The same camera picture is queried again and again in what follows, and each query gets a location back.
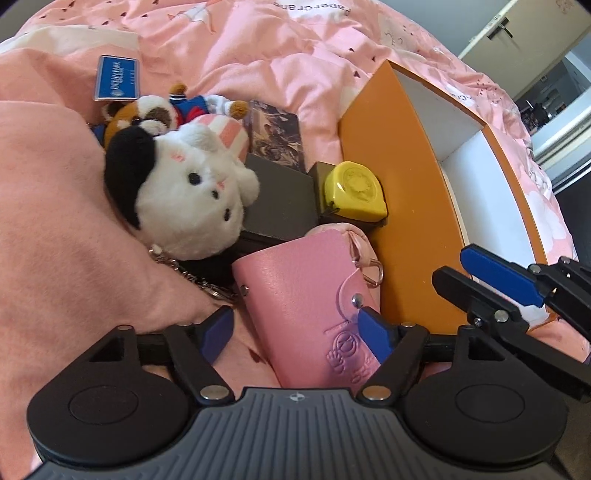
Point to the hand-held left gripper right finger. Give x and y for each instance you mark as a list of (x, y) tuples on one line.
[(374, 332)]

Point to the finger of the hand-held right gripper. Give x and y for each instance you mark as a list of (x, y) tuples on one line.
[(461, 288), (498, 272)]

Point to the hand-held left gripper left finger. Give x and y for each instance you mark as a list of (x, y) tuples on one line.
[(217, 332)]

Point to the pink leather key case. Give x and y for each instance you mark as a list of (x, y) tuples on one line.
[(295, 314)]

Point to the orange cardboard box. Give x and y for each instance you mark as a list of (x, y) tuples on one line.
[(392, 184)]

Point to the dark photo card box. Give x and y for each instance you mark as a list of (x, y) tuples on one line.
[(277, 134)]

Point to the white cat plush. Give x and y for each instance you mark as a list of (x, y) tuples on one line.
[(184, 198)]

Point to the yellow tape measure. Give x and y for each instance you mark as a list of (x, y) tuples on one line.
[(355, 189)]

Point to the dark grey box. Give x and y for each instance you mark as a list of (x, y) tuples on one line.
[(277, 198)]

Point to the plain pink blanket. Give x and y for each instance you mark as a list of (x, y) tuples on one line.
[(55, 254)]

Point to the pink striped plush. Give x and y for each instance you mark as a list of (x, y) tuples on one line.
[(226, 134)]

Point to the red panda plush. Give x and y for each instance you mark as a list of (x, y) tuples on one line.
[(152, 113)]

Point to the white door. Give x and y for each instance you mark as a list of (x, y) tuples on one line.
[(531, 32)]

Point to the blue card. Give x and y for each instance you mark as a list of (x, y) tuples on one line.
[(115, 78)]

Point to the pink printed duvet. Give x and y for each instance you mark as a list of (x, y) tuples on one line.
[(300, 46)]

